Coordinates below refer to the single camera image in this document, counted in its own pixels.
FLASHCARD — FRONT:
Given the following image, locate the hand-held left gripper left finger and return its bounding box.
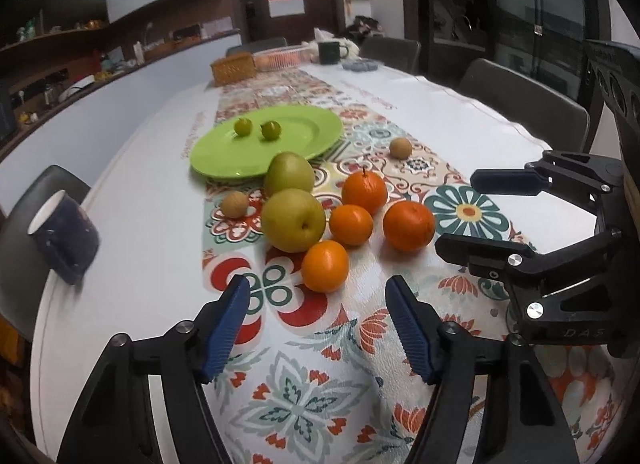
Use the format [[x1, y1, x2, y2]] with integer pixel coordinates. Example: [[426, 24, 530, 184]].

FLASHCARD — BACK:
[[56, 274, 251, 464]]

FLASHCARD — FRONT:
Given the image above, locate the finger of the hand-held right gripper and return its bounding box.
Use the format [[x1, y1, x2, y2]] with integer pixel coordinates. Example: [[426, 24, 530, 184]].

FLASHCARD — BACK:
[[470, 149, 626, 232], [434, 231, 621, 329]]

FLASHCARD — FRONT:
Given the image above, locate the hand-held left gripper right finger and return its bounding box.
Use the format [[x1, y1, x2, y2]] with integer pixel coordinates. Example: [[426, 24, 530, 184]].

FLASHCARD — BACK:
[[385, 275, 583, 464]]

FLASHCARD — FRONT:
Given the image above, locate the yellow round pear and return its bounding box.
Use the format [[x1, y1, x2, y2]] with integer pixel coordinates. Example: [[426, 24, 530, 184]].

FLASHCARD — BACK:
[[261, 188, 327, 253]]

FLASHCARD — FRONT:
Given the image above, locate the orange with stem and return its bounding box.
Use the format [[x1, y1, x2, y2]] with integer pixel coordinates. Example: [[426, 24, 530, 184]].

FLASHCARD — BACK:
[[341, 167, 389, 216]]

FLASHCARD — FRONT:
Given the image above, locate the green pear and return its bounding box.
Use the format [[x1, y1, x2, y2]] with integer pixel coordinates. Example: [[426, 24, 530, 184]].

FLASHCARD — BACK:
[[263, 152, 316, 197]]

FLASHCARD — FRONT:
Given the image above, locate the green plate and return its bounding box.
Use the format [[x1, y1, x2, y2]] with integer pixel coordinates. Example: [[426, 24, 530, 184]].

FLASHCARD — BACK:
[[189, 104, 344, 181]]

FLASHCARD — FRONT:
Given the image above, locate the patterned table runner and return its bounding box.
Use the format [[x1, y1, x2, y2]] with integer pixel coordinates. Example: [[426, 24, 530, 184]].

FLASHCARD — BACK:
[[200, 64, 623, 464]]

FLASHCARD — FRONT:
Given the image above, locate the blue mug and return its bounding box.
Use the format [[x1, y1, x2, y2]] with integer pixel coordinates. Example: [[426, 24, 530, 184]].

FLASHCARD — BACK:
[[27, 190, 101, 285]]

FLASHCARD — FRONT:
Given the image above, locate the dark bag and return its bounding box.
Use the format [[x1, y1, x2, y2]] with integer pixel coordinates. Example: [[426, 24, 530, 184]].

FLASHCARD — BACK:
[[350, 16, 386, 38]]

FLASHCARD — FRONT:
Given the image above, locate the dark mug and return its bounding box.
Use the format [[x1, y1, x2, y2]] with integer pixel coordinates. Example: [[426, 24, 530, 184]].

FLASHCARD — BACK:
[[318, 41, 349, 65]]

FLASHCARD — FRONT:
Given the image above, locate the white plastic bag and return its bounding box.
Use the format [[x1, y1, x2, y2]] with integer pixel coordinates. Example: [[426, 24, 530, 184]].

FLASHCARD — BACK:
[[300, 28, 362, 62]]

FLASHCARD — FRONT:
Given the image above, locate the clear plastic container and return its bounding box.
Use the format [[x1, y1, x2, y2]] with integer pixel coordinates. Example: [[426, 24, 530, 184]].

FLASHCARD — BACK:
[[252, 46, 311, 72]]

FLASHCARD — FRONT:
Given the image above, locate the wicker basket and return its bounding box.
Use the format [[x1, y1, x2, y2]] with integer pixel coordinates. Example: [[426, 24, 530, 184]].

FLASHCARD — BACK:
[[210, 54, 257, 87]]

